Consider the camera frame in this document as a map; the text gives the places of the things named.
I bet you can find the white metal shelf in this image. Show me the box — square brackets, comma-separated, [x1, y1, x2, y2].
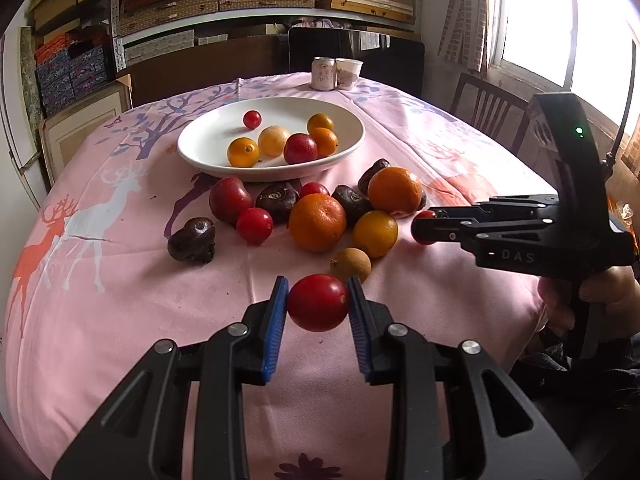
[105, 0, 422, 78]

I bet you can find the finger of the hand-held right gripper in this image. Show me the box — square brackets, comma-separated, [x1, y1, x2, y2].
[429, 194, 560, 221]
[411, 217, 556, 248]

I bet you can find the window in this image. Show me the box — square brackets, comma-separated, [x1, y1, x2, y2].
[490, 0, 640, 131]

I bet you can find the mandarin orange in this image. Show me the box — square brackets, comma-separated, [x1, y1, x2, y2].
[288, 193, 347, 253]
[368, 166, 424, 216]

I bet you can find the white paper cup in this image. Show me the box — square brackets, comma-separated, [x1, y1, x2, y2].
[335, 58, 364, 91]

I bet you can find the orange cherry tomato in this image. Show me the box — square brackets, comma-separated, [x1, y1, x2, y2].
[307, 113, 335, 135]
[227, 137, 260, 168]
[310, 127, 339, 158]

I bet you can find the yellow-orange round fruit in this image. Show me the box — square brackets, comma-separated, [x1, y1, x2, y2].
[352, 210, 399, 259]

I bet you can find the person's right hand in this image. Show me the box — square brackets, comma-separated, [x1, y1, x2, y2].
[539, 266, 640, 341]

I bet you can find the stack of blue patterned boxes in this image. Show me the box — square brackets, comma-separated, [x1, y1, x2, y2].
[34, 32, 112, 117]

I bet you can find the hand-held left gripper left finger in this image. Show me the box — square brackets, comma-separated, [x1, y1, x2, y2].
[52, 276, 290, 480]

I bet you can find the brown longan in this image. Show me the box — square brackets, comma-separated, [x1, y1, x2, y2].
[330, 247, 372, 283]

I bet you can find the dark red tomato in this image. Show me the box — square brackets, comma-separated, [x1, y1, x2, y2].
[209, 176, 254, 225]
[283, 133, 319, 165]

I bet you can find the dark wooden chair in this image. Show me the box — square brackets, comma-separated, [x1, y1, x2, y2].
[450, 72, 531, 156]

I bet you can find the wooden framed board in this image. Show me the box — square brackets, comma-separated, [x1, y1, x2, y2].
[39, 74, 135, 187]

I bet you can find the dark clothing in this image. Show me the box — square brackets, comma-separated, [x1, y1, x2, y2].
[510, 327, 640, 480]

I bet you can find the white drink can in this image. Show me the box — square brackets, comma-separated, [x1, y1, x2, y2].
[311, 56, 337, 91]

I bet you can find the patterned curtain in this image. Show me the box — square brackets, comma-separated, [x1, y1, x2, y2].
[437, 0, 506, 73]

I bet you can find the yellow cherry tomato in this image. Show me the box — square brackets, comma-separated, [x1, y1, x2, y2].
[258, 125, 291, 157]

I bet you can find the black panel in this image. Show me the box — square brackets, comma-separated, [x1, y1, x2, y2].
[287, 27, 426, 98]

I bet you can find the white plate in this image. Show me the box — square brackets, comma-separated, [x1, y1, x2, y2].
[176, 97, 366, 183]

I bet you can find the white cabinet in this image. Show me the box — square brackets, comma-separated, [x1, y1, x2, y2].
[0, 25, 51, 211]

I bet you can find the pink deer print tablecloth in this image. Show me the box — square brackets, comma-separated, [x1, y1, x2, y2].
[0, 72, 571, 480]

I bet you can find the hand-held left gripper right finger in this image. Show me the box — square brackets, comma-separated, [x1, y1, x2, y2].
[346, 276, 581, 480]

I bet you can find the black cable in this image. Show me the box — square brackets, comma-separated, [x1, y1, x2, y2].
[601, 72, 638, 177]

